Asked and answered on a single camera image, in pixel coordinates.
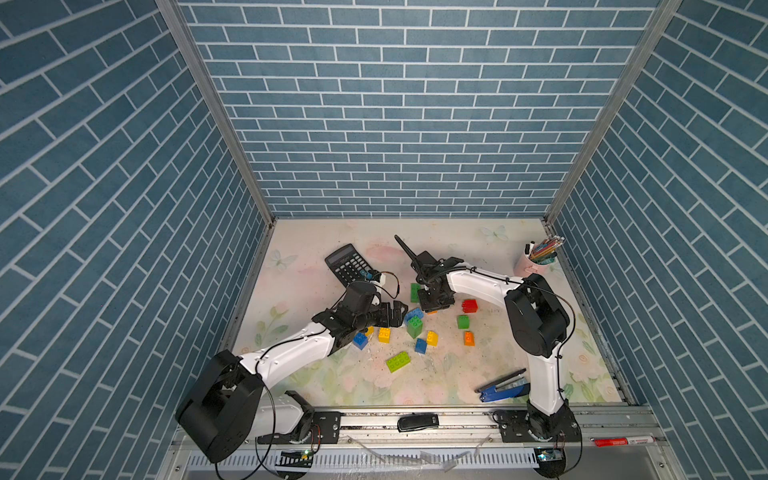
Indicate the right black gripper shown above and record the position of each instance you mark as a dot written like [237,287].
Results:
[426,307]

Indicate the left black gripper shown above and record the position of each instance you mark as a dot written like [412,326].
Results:
[396,318]

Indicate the lime long lego brick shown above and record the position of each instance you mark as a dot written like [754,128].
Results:
[398,361]

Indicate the red square lego brick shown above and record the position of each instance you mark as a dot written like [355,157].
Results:
[469,306]

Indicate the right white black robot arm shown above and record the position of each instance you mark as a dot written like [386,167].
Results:
[537,318]

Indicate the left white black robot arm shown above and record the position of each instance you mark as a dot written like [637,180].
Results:
[232,399]

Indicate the light blue long lego brick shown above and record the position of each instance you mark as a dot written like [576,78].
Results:
[416,313]

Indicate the yellow lego brick middle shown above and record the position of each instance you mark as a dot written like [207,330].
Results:
[384,335]

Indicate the dark green long lego brick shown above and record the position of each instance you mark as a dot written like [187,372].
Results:
[414,292]

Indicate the blue lego brick centre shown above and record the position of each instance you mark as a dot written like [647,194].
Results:
[420,346]

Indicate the yellow lego brick right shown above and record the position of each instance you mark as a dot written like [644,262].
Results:
[432,338]

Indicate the blue lego brick left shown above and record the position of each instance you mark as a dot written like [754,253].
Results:
[360,340]

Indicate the small green lego brick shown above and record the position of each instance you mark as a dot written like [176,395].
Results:
[463,322]

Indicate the small orange lego brick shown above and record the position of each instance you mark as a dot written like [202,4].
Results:
[468,338]

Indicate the black desk calculator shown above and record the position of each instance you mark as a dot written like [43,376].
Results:
[348,266]

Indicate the pink pencil cup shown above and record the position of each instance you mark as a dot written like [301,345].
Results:
[525,267]

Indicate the black usb dongle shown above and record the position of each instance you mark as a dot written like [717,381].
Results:
[417,422]

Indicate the coloured pencils bundle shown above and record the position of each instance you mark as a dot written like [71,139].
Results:
[545,251]

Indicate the blue black stapler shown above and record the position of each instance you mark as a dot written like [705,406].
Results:
[510,386]

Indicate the red marker pen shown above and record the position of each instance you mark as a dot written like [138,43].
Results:
[623,441]

